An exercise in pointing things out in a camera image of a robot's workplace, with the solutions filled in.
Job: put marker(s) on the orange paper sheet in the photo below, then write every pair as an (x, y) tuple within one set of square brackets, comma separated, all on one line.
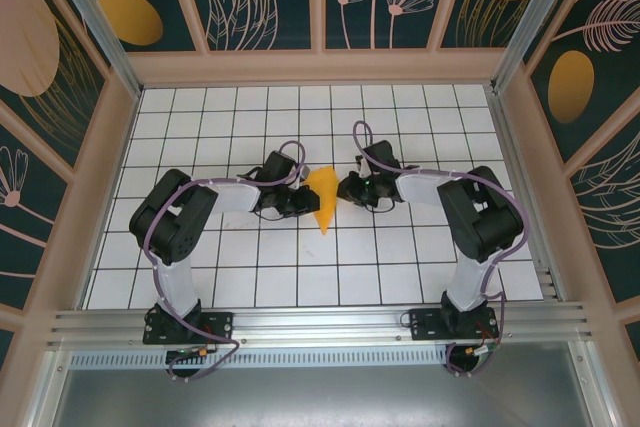
[(326, 197)]

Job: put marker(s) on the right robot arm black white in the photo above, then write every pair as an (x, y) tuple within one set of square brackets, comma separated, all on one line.
[(470, 282)]

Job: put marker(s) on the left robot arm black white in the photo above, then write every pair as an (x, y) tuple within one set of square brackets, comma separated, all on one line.
[(175, 282)]

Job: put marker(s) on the grey metal sheet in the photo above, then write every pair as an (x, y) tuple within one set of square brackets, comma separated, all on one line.
[(320, 397)]

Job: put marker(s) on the aluminium mounting rail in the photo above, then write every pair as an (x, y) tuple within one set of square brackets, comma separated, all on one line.
[(320, 322)]

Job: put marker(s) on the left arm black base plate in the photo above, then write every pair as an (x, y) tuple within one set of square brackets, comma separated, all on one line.
[(220, 327)]

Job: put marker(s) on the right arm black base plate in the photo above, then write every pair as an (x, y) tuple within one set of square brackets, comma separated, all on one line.
[(425, 327)]

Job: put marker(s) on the aluminium side rail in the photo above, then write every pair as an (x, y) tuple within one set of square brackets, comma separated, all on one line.
[(527, 197)]

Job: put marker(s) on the aluminium frame post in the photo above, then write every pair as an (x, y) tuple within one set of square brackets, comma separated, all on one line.
[(530, 22), (97, 27)]

